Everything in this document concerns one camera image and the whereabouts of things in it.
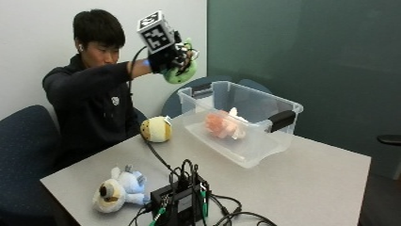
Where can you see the clear plastic storage bin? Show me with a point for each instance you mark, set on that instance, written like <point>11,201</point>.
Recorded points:
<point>247,141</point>

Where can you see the green soft toy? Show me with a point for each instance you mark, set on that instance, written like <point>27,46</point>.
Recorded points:
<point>180,74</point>

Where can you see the white earbud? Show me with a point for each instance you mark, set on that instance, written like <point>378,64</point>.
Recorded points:
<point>81,47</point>

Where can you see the blue and cream soft toy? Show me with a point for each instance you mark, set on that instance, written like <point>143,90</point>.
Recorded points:
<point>119,190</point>

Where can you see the yellow round soft toy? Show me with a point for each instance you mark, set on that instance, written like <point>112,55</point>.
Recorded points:
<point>156,129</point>

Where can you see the the person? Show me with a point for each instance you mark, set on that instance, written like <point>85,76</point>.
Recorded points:
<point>90,94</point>

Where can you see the white marker cube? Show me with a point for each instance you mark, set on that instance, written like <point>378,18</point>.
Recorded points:
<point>155,31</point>

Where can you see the black electronics box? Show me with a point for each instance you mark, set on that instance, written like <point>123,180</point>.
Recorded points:
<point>179,204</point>

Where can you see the black chair armrest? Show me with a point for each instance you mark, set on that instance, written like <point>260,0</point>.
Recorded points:
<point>390,139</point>

